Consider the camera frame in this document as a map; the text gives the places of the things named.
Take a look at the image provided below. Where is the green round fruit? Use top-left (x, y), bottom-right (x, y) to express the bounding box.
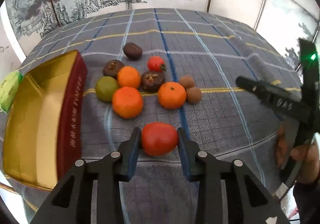
top-left (96, 76), bottom-right (119, 102)

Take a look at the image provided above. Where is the dark passion fruit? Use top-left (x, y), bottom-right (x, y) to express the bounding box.
top-left (123, 42), bottom-right (143, 60)
top-left (141, 71), bottom-right (166, 93)
top-left (102, 59), bottom-right (125, 78)

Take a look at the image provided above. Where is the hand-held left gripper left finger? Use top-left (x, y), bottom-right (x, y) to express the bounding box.
top-left (30, 127), bottom-right (142, 224)

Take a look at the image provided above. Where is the orange mandarin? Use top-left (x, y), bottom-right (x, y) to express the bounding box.
top-left (117, 66), bottom-right (141, 89)
top-left (158, 81), bottom-right (187, 110)
top-left (112, 86), bottom-right (143, 119)

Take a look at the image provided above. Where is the small red tomato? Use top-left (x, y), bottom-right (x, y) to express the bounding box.
top-left (147, 56), bottom-right (167, 73)

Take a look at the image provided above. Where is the brown longan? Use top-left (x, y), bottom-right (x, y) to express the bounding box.
top-left (178, 76), bottom-right (195, 89)
top-left (186, 87), bottom-right (202, 103)

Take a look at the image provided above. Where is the dark passion fruit top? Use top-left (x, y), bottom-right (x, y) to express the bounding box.
top-left (123, 42), bottom-right (143, 60)

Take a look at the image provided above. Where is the large red tomato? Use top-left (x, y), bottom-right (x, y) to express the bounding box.
top-left (141, 122), bottom-right (179, 157)

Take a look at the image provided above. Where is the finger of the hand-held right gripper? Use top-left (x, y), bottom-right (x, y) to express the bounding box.
top-left (236, 76), bottom-right (310, 123)

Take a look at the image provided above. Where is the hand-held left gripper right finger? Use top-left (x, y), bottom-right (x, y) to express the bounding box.
top-left (177, 127), bottom-right (290, 224)

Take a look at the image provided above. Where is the person's right hand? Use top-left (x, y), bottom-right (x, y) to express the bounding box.
top-left (276, 124), bottom-right (320, 184)

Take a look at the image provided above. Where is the green tissue pack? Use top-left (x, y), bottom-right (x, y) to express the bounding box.
top-left (0, 70), bottom-right (23, 112)

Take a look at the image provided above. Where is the red tin box gold inside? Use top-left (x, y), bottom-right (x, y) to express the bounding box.
top-left (2, 50), bottom-right (88, 191)

